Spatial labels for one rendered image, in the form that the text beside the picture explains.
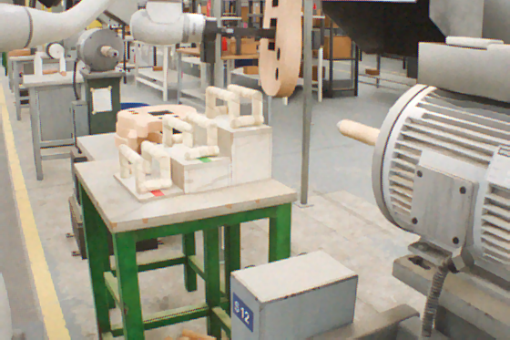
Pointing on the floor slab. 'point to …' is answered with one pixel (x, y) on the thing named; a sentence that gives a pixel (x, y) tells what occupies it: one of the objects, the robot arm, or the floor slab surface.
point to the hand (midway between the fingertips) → (271, 34)
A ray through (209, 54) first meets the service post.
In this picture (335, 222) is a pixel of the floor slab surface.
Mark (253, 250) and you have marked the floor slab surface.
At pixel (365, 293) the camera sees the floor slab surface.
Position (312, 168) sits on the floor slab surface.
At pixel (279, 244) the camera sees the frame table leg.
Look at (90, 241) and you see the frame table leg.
